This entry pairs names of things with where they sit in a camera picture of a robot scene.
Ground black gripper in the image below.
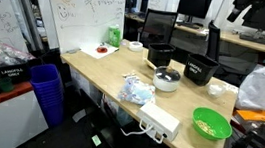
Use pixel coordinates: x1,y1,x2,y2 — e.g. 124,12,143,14
226,0,265,27

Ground black landfill waste bin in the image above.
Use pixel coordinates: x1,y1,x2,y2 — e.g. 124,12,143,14
182,52,222,89
146,41,176,70

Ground stack of blue bins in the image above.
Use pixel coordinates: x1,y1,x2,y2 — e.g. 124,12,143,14
23,60,71,129

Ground black mesh office chair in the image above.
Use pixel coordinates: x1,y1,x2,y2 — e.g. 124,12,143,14
201,20,263,89
135,7,180,55

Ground black keyboard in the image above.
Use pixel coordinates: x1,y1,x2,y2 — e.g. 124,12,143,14
176,20,202,29

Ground white tape marker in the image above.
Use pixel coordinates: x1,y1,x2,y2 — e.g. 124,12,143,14
224,82,240,94

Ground white crumpled object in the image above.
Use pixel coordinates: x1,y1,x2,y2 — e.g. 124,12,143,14
205,82,227,100

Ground small leaning whiteboard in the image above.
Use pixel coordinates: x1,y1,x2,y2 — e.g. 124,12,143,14
146,0,169,12

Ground white plastic bag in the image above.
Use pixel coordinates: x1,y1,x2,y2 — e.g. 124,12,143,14
234,61,265,113

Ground white pot glass lid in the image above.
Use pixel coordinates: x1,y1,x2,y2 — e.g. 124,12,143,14
141,57,183,94

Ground white bowl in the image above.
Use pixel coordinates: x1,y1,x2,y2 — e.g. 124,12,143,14
127,39,144,53

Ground orange cardboard box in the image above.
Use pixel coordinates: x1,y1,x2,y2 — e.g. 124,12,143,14
233,106,265,137

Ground green plastic bowl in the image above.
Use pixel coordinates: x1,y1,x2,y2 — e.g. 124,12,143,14
190,105,236,143

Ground green bag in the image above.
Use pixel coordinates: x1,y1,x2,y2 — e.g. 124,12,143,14
106,23,123,48

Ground blue white tissue pack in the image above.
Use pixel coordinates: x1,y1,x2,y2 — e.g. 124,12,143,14
116,74,158,108

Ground white power strip box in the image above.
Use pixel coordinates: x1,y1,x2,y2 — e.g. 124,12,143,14
134,100,183,144

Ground red tape roll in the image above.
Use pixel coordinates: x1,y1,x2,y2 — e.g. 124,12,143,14
96,45,109,55

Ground white paper sheet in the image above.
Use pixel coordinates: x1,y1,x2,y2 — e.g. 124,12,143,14
78,40,120,62

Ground whiteboard with sun drawing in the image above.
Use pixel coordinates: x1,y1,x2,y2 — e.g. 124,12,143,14
35,0,128,61

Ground black device green sticker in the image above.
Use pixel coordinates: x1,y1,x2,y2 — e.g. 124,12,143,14
80,107,132,148

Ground black bin full of trash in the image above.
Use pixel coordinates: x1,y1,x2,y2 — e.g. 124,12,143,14
0,53,43,87

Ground crumpled plastic trash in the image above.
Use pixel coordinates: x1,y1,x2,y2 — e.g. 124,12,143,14
0,42,38,72

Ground small dark green cup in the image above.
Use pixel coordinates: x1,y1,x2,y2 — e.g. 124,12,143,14
0,76,16,95

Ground white power cable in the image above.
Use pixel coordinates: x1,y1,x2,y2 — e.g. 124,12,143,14
118,117,166,145

